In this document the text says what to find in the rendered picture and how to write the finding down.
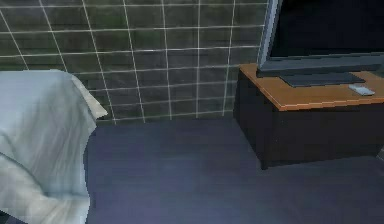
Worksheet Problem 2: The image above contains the dark cabinet with wooden top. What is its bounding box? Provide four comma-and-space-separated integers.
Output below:
232, 62, 384, 171

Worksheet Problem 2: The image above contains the grey television set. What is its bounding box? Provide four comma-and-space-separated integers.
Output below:
255, 0, 384, 89

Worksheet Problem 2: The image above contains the bed with white sheet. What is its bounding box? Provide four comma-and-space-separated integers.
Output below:
0, 68, 109, 224

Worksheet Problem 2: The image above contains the grey remote control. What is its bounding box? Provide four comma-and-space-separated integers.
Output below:
348, 83, 376, 97

